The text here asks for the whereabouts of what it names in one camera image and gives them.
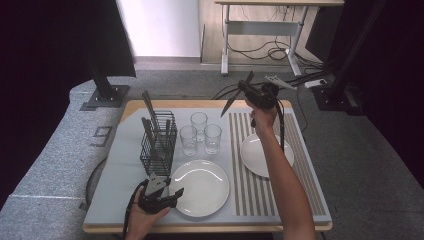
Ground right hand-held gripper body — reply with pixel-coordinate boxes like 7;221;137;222
245;75;298;110

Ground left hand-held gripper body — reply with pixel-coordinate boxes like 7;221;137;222
136;173;174;215

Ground white plate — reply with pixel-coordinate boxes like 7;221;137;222
169;159;231;219
240;133;296;178

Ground black wire cutlery basket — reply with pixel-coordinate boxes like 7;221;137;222
139;109;179;179

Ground clear drinking glass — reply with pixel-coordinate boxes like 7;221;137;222
190;111;209;143
203;123;223;156
179;125;198;158

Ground steel fork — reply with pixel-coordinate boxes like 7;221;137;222
164;118;173;144

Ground person's right hand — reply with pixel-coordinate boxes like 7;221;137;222
244;98;279;134

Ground person's left hand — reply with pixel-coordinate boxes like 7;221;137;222
124;186;172;240

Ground white power strip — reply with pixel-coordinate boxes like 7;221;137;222
304;78;328;89

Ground light grey table cover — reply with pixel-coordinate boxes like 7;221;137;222
83;107;333;225

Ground desk with white metal legs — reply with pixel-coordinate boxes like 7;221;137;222
214;0;345;78

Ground striped placemat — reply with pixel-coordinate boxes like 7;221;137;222
228;112;328;217

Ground steel cutlery piece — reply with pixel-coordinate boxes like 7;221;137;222
141;90;161;134
140;116;158;151

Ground black metal stand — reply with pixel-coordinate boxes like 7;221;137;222
79;49;131;112
313;0;389;116

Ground white partition panel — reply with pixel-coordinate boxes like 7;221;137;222
116;0;202;58

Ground dark curtain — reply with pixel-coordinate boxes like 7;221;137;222
0;0;138;209
305;0;424;193

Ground long black floor cable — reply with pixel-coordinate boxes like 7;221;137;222
211;71;334;101

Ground left hand-held gripper cable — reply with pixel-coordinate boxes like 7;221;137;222
121;179;149;240

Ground hand-held gripper cable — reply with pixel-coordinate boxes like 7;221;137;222
273;99;286;154
121;179;149;240

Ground thin black floor cable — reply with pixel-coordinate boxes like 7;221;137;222
295;87;309;133

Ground right hand-held gripper cable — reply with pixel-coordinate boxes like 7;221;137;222
273;99;286;154

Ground black coiled floor cable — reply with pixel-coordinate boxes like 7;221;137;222
226;6;326;68

